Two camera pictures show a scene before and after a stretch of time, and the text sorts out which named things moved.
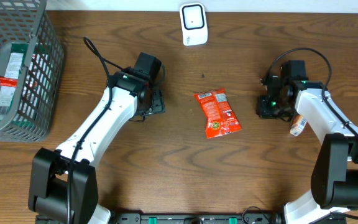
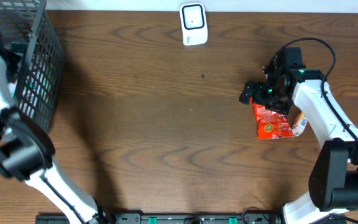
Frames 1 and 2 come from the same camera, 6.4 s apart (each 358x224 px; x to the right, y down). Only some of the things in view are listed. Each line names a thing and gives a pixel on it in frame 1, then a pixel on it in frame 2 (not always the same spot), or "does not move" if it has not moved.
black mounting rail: (224, 218) does not move
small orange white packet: (298, 124) does not move
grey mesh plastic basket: (4, 22) does not move
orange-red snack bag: (220, 117) → (271, 124)
